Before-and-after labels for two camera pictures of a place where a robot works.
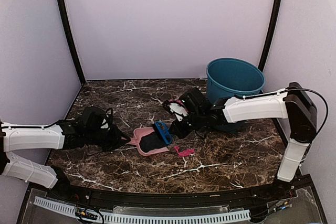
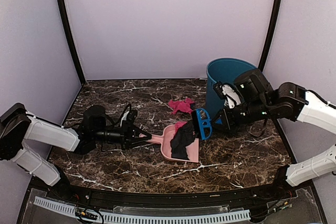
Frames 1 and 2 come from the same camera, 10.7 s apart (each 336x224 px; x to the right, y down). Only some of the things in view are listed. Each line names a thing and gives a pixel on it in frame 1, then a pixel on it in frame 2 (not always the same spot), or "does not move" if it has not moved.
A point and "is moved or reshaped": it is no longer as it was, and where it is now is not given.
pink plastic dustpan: [137, 133] → [192, 149]
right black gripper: [180, 133] → [224, 112]
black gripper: [108, 120] → [131, 116]
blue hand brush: [165, 131] is moved or reshaped
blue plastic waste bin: [227, 77] does not move
